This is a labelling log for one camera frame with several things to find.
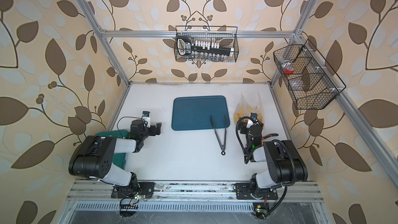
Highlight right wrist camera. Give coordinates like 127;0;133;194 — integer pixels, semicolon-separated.
247;113;258;128

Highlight orange duck zip bag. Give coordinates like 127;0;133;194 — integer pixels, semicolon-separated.
234;94;254;124

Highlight black corrugated cable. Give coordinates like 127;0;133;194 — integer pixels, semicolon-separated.
235;116;297;218

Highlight green box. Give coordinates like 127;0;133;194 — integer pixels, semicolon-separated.
96;130;129;169

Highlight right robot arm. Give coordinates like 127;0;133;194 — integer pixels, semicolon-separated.
237;120;308;198

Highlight clear duck zip bag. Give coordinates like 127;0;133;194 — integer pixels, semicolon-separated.
255;93;264;122

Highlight black tongs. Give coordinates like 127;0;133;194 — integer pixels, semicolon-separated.
209;114;229;156

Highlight orange handled pliers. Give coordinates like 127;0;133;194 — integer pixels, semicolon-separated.
262;133;279;141

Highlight wire basket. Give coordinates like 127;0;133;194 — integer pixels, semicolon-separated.
174;25;239;63
273;39;346;110

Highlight right wire basket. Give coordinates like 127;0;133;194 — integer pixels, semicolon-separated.
273;39;346;110

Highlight teal tray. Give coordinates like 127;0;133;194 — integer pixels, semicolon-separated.
172;95;230;131

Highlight back wire basket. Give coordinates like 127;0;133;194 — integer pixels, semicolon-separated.
174;25;239;63

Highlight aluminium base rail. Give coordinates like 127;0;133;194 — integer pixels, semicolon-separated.
67;179;324;203

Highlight red item in basket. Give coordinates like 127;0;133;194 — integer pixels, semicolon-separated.
284;66;295;75

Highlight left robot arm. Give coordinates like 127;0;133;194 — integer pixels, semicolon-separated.
68;119;162;188

